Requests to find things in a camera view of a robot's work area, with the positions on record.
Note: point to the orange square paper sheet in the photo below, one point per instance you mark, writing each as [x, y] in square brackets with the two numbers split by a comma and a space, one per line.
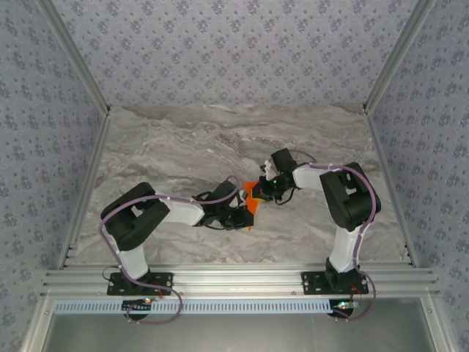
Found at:
[250, 187]

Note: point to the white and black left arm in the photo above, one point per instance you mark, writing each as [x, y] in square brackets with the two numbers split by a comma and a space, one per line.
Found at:
[183, 212]

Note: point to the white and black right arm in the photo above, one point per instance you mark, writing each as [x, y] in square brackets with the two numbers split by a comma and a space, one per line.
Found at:
[344, 245]

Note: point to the aluminium cross beam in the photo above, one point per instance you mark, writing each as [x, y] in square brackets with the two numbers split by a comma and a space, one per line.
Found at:
[238, 280]

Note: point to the small controller board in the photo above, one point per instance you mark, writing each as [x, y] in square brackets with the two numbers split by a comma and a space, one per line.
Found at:
[346, 307]
[137, 305]

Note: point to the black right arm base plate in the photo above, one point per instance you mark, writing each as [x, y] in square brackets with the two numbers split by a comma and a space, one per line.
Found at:
[311, 282]

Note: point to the aluminium side rail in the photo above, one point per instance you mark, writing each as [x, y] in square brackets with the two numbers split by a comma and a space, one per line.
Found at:
[392, 190]
[89, 183]

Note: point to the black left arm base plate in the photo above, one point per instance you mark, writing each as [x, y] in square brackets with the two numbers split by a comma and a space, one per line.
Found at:
[117, 286]

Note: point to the aluminium frame post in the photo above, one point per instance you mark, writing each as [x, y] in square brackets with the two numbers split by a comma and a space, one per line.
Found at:
[73, 58]
[399, 55]

